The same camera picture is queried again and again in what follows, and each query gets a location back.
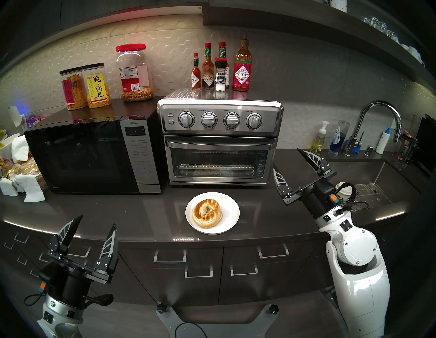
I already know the chrome gooseneck faucet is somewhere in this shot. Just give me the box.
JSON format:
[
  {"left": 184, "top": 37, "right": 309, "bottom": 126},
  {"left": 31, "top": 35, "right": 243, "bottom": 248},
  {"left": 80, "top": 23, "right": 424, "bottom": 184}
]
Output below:
[{"left": 344, "top": 101, "right": 402, "bottom": 157}]

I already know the wire oven rack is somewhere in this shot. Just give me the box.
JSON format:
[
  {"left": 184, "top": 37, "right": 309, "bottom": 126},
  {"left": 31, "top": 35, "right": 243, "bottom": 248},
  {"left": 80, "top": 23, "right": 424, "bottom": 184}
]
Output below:
[{"left": 177, "top": 164, "right": 256, "bottom": 171}]

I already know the silver toaster oven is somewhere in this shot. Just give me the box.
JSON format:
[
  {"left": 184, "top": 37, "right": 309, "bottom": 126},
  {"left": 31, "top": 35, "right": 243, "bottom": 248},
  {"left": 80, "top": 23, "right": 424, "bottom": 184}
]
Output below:
[{"left": 157, "top": 88, "right": 284, "bottom": 187}]

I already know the orange tagged right gripper cable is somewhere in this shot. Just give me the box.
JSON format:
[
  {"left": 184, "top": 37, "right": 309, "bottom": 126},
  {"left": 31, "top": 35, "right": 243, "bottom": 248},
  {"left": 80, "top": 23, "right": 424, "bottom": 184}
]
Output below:
[{"left": 329, "top": 182, "right": 369, "bottom": 216}]

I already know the red lid plastic jar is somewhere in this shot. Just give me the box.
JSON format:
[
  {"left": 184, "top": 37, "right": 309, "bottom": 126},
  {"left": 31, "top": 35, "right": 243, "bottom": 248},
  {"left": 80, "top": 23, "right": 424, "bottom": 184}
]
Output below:
[{"left": 115, "top": 44, "right": 154, "bottom": 102}]

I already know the silver oven knob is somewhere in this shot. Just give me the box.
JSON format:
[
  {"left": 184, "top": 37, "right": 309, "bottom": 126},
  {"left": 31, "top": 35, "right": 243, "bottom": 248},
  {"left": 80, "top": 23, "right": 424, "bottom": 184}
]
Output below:
[
  {"left": 178, "top": 111, "right": 196, "bottom": 129},
  {"left": 223, "top": 112, "right": 241, "bottom": 130},
  {"left": 246, "top": 112, "right": 263, "bottom": 130},
  {"left": 200, "top": 111, "right": 218, "bottom": 129}
]

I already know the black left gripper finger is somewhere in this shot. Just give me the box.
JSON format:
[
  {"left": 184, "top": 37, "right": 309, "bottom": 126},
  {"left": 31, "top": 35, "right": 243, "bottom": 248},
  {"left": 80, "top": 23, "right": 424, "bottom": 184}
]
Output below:
[
  {"left": 95, "top": 223, "right": 119, "bottom": 275},
  {"left": 49, "top": 215, "right": 84, "bottom": 256}
]

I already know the glass oven door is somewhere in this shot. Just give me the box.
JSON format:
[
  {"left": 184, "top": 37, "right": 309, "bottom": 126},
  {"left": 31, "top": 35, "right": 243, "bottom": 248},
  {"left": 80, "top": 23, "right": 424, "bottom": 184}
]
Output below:
[{"left": 163, "top": 136, "right": 277, "bottom": 184}]

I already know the white round plate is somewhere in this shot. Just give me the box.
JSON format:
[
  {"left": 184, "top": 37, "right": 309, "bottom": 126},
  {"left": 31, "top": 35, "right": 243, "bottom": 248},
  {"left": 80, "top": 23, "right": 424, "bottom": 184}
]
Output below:
[{"left": 185, "top": 192, "right": 240, "bottom": 235}]

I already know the white lidded paper cup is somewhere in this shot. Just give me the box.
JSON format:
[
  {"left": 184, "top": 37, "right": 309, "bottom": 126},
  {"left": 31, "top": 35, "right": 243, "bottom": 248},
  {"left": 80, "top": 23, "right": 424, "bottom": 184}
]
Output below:
[{"left": 336, "top": 182, "right": 353, "bottom": 202}]

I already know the orange tagged gripper cable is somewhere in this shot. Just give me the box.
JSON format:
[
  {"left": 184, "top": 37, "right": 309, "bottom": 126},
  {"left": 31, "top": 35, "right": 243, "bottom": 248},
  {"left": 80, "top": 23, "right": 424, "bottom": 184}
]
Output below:
[
  {"left": 24, "top": 281, "right": 49, "bottom": 306},
  {"left": 329, "top": 182, "right": 369, "bottom": 216}
]

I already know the small white paper sheet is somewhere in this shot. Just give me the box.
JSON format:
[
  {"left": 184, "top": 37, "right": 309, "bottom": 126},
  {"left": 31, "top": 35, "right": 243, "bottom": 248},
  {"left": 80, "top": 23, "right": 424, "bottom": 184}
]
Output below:
[{"left": 0, "top": 177, "right": 18, "bottom": 197}]

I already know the orange tagged left gripper cable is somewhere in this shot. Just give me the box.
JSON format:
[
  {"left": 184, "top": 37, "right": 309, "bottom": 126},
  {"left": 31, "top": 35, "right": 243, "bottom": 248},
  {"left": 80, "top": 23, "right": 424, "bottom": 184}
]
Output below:
[{"left": 24, "top": 281, "right": 49, "bottom": 306}]

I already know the large Tabasco bottle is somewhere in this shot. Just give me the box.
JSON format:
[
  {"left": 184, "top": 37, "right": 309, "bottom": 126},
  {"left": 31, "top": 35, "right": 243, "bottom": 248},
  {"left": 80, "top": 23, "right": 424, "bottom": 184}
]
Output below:
[{"left": 233, "top": 33, "right": 252, "bottom": 92}]

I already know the red label snack jar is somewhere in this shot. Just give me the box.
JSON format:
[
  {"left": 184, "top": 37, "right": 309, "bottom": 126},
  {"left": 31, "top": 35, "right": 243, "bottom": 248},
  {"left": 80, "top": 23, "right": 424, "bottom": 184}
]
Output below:
[{"left": 60, "top": 67, "right": 88, "bottom": 111}]

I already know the copper glass french press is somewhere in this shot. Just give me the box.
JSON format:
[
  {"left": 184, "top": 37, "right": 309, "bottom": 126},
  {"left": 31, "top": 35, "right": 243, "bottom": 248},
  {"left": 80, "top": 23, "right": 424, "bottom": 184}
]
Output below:
[{"left": 395, "top": 131, "right": 419, "bottom": 162}]

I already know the wire sink grid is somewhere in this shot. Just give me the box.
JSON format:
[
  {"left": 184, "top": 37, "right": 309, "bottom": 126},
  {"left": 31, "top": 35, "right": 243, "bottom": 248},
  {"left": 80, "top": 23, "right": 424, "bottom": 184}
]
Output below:
[{"left": 351, "top": 183, "right": 394, "bottom": 210}]

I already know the yellow label snack jar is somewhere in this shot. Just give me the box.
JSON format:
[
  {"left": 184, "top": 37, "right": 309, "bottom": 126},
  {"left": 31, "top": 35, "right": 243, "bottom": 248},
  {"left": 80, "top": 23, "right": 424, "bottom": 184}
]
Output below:
[{"left": 81, "top": 63, "right": 112, "bottom": 109}]

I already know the black coffee machine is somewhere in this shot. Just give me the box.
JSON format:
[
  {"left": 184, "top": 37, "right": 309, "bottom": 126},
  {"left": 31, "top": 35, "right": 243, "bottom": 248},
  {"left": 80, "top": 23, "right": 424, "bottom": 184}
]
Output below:
[{"left": 416, "top": 114, "right": 436, "bottom": 174}]

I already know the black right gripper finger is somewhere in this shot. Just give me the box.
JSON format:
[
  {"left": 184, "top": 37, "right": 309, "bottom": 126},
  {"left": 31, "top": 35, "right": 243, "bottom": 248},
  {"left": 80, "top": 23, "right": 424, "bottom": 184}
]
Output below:
[
  {"left": 297, "top": 149, "right": 338, "bottom": 178},
  {"left": 272, "top": 164, "right": 303, "bottom": 205}
]

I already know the black base cable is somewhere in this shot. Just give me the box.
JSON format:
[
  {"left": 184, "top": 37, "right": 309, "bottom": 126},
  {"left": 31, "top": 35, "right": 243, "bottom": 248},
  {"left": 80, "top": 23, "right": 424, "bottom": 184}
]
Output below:
[{"left": 174, "top": 322, "right": 206, "bottom": 338}]

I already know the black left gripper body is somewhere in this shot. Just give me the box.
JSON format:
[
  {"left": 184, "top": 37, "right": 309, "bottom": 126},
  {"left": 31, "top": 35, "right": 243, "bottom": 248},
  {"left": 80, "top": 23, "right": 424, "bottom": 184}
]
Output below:
[{"left": 40, "top": 251, "right": 113, "bottom": 309}]

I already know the white tissue paper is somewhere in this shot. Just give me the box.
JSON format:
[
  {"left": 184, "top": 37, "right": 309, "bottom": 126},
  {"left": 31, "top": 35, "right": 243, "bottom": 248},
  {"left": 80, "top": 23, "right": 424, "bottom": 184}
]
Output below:
[{"left": 11, "top": 135, "right": 31, "bottom": 163}]

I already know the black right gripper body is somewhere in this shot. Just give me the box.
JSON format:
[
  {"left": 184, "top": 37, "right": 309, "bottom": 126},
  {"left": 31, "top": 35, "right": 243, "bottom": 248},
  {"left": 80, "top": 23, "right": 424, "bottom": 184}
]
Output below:
[{"left": 282, "top": 170, "right": 342, "bottom": 219}]

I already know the blue dish soap bottle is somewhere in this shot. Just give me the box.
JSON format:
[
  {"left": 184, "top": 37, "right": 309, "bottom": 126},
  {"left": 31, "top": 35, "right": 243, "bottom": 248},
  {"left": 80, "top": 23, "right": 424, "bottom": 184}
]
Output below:
[{"left": 329, "top": 120, "right": 351, "bottom": 157}]

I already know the yellow hand soap dispenser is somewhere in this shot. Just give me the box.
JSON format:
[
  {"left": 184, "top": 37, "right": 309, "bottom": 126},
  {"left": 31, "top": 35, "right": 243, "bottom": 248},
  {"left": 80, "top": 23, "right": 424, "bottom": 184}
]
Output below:
[{"left": 310, "top": 121, "right": 330, "bottom": 155}]

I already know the black salt grinder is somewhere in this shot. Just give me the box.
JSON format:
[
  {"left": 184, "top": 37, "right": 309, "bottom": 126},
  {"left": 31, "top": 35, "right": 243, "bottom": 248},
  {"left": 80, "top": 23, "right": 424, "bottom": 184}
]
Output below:
[{"left": 215, "top": 57, "right": 228, "bottom": 92}]

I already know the toasted bagel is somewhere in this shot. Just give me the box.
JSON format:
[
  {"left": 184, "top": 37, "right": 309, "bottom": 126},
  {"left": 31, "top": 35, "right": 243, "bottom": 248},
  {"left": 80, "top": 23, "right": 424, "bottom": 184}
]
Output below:
[{"left": 192, "top": 199, "right": 223, "bottom": 228}]

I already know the white bowl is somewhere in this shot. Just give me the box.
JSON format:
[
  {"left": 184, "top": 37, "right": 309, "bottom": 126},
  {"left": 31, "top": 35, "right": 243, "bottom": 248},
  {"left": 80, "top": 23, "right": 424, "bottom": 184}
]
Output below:
[{"left": 0, "top": 133, "right": 21, "bottom": 160}]

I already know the medium orange Tabasco bottle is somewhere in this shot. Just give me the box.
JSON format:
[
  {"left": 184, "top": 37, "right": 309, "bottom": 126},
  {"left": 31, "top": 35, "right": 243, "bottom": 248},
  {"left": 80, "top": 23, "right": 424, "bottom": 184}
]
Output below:
[{"left": 202, "top": 43, "right": 215, "bottom": 90}]

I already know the bagged bread loaf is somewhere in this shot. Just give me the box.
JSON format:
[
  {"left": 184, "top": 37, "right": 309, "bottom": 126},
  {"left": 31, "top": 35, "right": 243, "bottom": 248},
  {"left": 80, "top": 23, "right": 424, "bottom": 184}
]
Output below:
[{"left": 7, "top": 157, "right": 48, "bottom": 191}]

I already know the white bottle blue cap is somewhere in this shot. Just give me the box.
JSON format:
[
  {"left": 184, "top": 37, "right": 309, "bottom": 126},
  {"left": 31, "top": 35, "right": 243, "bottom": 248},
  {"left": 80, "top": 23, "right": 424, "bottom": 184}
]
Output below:
[{"left": 375, "top": 128, "right": 391, "bottom": 154}]

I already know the dark wall shelf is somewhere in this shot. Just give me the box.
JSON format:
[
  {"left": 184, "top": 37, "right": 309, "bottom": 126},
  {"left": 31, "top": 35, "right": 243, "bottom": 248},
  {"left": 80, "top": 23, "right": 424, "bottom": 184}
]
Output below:
[{"left": 203, "top": 0, "right": 436, "bottom": 94}]

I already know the white wall dispenser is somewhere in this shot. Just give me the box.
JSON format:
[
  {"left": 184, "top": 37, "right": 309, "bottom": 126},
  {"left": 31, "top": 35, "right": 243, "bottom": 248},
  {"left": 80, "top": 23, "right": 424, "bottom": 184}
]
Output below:
[{"left": 7, "top": 106, "right": 22, "bottom": 127}]

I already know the small Tabasco bottle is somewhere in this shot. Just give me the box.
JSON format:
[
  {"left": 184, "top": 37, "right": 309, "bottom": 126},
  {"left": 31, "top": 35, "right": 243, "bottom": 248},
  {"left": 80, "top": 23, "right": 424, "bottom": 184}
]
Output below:
[{"left": 191, "top": 53, "right": 201, "bottom": 90}]

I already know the black microwave oven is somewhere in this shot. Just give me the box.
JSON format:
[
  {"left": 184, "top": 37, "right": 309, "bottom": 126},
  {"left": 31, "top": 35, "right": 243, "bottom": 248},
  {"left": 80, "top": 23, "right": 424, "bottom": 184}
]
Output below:
[{"left": 24, "top": 99, "right": 167, "bottom": 195}]

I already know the dark upper cabinet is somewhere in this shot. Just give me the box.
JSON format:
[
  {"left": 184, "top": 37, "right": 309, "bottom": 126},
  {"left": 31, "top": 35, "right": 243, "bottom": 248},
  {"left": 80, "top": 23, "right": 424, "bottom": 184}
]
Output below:
[{"left": 0, "top": 0, "right": 209, "bottom": 74}]

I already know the grey robot base frame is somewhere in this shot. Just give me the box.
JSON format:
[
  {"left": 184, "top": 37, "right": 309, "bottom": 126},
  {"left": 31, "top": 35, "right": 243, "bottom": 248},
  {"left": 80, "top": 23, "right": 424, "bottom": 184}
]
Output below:
[{"left": 156, "top": 303, "right": 280, "bottom": 338}]

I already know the large white paper sheet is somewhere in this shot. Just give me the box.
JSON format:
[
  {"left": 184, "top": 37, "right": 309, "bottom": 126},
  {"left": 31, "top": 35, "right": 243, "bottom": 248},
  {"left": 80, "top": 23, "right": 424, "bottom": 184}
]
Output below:
[{"left": 15, "top": 173, "right": 46, "bottom": 202}]

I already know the dark base cabinet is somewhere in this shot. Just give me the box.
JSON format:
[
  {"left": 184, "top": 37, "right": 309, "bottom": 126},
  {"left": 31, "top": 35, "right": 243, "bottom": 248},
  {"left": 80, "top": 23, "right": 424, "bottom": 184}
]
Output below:
[{"left": 0, "top": 221, "right": 409, "bottom": 307}]

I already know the green label Tabasco bottle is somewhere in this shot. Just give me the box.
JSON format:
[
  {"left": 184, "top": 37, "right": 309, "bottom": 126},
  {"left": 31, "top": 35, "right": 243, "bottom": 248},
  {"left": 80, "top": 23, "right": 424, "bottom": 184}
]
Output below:
[{"left": 218, "top": 42, "right": 230, "bottom": 90}]

